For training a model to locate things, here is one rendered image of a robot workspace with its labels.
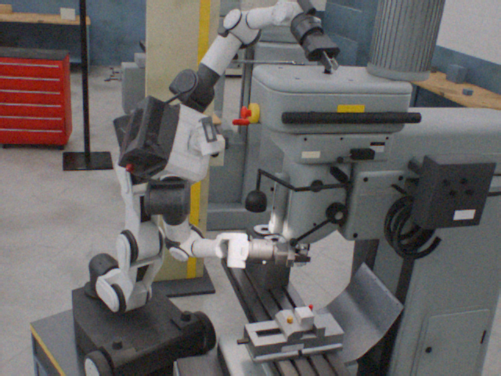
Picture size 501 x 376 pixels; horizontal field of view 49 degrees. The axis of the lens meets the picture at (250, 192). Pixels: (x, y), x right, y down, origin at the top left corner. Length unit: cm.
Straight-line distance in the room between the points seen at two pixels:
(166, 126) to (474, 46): 630
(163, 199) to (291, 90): 59
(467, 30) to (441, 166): 645
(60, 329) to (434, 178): 204
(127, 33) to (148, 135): 887
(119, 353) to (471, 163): 161
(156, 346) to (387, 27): 163
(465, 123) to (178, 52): 192
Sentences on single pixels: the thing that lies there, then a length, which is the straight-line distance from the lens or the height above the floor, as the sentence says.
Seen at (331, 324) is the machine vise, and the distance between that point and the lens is 212.
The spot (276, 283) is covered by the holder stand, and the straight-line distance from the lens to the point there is 238.
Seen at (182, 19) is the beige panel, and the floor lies 181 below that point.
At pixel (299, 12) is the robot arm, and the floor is 205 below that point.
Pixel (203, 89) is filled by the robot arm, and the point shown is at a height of 174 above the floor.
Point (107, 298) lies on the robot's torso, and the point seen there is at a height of 69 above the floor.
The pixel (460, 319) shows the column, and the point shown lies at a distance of 228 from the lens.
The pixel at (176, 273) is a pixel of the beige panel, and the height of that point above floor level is 8.
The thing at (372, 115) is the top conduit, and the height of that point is 180.
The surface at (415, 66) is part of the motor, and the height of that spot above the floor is 194.
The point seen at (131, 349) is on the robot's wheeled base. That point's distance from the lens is 253.
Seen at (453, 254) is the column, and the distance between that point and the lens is 209.
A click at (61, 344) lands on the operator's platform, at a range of 292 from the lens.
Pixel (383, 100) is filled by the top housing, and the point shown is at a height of 184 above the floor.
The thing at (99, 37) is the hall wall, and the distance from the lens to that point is 1071.
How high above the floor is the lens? 223
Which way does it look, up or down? 24 degrees down
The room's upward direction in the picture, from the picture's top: 5 degrees clockwise
